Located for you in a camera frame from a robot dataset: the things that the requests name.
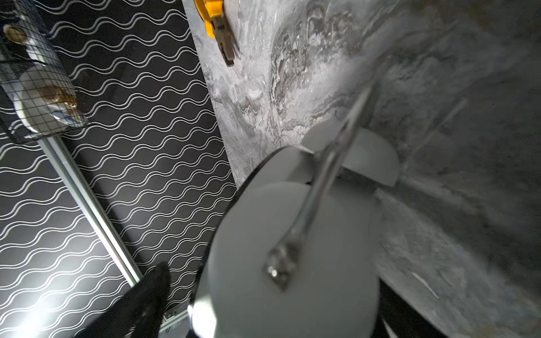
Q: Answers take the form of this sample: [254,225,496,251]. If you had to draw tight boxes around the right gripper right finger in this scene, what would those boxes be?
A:
[371,278,447,338]

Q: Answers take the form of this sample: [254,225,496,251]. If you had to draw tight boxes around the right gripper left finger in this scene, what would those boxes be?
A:
[76,262,170,338]

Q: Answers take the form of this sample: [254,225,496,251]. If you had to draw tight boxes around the white twin bell alarm clock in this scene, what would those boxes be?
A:
[187,79,402,338]

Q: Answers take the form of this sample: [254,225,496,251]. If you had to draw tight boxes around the white items in black basket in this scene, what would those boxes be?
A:
[1,22,87,137]

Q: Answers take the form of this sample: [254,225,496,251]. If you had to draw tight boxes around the black wire wall basket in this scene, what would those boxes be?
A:
[1,1,90,144]

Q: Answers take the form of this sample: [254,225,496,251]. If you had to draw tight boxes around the yellow handled pliers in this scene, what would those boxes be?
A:
[194,0,240,67]

